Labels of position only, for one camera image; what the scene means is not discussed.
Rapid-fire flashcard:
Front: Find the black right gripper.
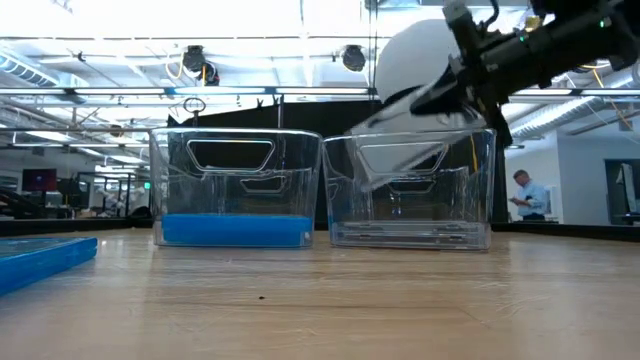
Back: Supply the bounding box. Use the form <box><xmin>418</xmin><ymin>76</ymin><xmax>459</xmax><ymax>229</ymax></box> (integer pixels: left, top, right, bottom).
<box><xmin>409</xmin><ymin>0</ymin><xmax>534</xmax><ymax>149</ymax></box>

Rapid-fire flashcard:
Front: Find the white globe lamp black base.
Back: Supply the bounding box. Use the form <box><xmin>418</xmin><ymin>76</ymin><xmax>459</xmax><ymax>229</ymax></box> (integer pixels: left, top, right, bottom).
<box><xmin>373</xmin><ymin>18</ymin><xmax>464</xmax><ymax>106</ymax></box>

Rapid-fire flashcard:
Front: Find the black ceiling-mounted dome device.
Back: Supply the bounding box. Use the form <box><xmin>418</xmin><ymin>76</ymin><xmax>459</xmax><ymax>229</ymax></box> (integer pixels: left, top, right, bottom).
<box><xmin>180</xmin><ymin>44</ymin><xmax>221</xmax><ymax>87</ymax></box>
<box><xmin>341</xmin><ymin>44</ymin><xmax>368</xmax><ymax>73</ymax></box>

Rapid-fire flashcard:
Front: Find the person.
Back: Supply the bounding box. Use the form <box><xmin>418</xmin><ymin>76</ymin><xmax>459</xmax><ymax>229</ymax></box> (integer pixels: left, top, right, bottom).
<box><xmin>508</xmin><ymin>168</ymin><xmax>550</xmax><ymax>222</ymax></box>

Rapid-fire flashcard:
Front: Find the clear plastic storage bin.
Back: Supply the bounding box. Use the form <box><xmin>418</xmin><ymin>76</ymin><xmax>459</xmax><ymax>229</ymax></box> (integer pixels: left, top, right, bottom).
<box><xmin>322</xmin><ymin>127</ymin><xmax>497</xmax><ymax>251</ymax></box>
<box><xmin>148</xmin><ymin>127</ymin><xmax>324</xmax><ymax>250</ymax></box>

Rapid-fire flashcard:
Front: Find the yellow floor cable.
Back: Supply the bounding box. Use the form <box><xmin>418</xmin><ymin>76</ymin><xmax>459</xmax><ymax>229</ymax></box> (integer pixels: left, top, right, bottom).
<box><xmin>468</xmin><ymin>134</ymin><xmax>480</xmax><ymax>174</ymax></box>

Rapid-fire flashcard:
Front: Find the black aluminium table frame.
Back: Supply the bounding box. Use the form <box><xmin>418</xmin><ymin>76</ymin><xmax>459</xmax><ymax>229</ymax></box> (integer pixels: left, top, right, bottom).
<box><xmin>0</xmin><ymin>218</ymin><xmax>640</xmax><ymax>242</ymax></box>

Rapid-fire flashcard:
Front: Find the dark wall monitor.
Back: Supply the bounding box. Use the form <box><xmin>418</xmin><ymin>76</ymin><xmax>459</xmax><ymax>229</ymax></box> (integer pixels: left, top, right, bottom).
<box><xmin>20</xmin><ymin>168</ymin><xmax>59</xmax><ymax>194</ymax></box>

